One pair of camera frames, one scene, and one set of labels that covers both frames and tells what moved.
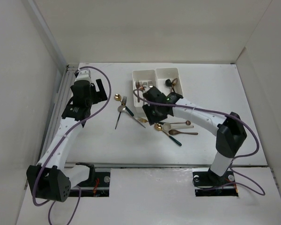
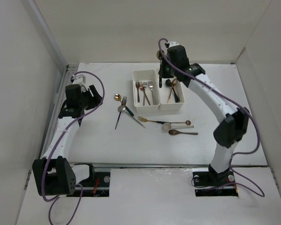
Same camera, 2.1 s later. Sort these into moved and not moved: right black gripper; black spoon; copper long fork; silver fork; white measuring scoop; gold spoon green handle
Moved: gold spoon green handle; right black gripper
Not moved: white measuring scoop; silver fork; copper long fork; black spoon
